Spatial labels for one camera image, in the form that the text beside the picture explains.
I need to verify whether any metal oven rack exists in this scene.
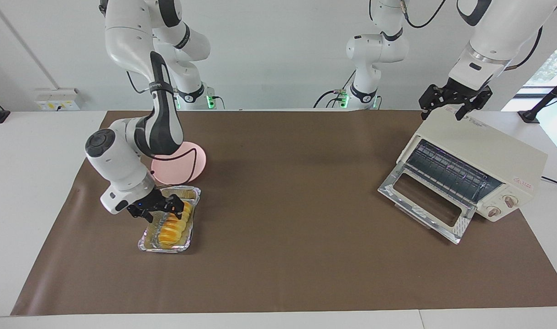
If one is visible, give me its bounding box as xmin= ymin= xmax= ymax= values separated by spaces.
xmin=406 ymin=140 xmax=502 ymax=202

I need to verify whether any white wall socket box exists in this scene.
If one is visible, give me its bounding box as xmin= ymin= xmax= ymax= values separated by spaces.
xmin=36 ymin=88 xmax=84 ymax=111

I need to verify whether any pink round plate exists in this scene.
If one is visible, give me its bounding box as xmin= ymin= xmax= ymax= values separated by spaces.
xmin=151 ymin=142 xmax=207 ymax=186

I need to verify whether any brown table mat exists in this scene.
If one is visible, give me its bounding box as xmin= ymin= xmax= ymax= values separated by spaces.
xmin=10 ymin=110 xmax=557 ymax=317

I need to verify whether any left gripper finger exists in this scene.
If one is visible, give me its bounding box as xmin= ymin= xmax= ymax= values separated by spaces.
xmin=456 ymin=87 xmax=493 ymax=122
xmin=419 ymin=85 xmax=443 ymax=120

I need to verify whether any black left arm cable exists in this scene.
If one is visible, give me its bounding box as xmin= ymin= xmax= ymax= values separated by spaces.
xmin=369 ymin=0 xmax=545 ymax=72

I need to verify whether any black left base cable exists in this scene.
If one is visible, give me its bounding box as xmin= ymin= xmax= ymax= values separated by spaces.
xmin=313 ymin=69 xmax=352 ymax=109

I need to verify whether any aluminium foil tray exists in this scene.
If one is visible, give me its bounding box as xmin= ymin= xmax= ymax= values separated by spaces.
xmin=138 ymin=185 xmax=201 ymax=253

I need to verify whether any cream toaster oven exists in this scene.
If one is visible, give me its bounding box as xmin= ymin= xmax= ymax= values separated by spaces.
xmin=396 ymin=107 xmax=548 ymax=223

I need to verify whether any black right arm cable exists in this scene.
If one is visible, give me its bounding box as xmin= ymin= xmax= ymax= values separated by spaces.
xmin=126 ymin=69 xmax=202 ymax=184

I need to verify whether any glass oven door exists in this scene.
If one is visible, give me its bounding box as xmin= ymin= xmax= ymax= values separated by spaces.
xmin=378 ymin=162 xmax=478 ymax=245

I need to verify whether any yellow sliced bread loaf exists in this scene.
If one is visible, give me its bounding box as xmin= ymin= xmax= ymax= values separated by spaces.
xmin=158 ymin=194 xmax=194 ymax=249

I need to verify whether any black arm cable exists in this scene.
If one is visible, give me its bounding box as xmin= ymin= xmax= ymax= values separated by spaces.
xmin=126 ymin=69 xmax=202 ymax=184
xmin=369 ymin=0 xmax=545 ymax=72

